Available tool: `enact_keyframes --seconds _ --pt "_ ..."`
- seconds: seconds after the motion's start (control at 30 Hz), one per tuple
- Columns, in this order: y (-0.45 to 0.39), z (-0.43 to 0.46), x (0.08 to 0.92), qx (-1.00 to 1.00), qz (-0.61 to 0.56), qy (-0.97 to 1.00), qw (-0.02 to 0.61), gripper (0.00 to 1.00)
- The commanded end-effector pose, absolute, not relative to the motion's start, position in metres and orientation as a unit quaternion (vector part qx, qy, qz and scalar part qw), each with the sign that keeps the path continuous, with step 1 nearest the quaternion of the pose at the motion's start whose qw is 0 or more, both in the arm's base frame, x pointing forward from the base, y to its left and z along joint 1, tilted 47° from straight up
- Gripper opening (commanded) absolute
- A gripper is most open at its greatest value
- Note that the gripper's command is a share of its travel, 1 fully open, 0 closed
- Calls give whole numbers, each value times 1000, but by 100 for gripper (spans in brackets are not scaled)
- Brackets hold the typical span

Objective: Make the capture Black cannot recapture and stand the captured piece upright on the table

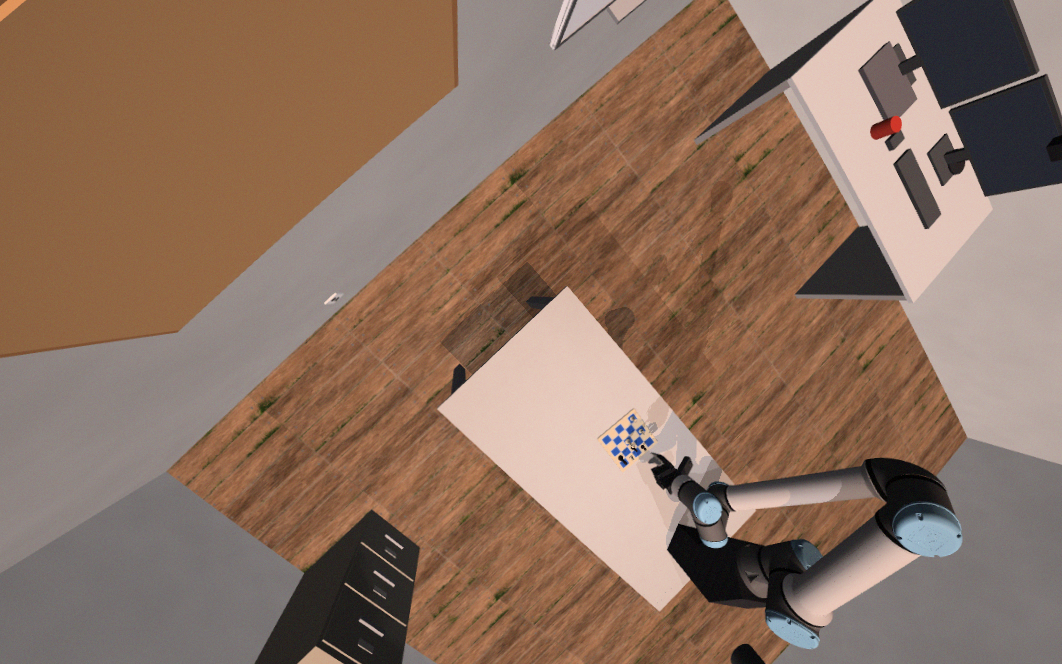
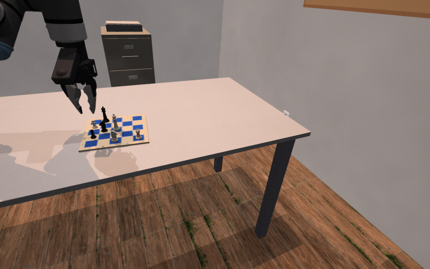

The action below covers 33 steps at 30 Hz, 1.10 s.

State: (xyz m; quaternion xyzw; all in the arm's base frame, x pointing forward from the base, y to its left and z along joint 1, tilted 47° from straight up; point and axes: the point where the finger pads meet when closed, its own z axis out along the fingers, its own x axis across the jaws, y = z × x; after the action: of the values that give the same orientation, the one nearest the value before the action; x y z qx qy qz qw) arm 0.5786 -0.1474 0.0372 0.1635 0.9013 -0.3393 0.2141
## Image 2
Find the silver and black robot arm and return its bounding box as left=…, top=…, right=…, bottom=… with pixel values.
left=0, top=0, right=87, bottom=84

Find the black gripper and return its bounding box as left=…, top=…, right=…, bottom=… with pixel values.
left=55, top=40, right=98, bottom=114

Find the white chess rook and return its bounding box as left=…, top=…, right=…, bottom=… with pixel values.
left=135, top=129, right=142, bottom=139

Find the blue and cream chessboard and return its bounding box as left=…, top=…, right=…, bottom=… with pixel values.
left=79, top=114, right=149, bottom=152

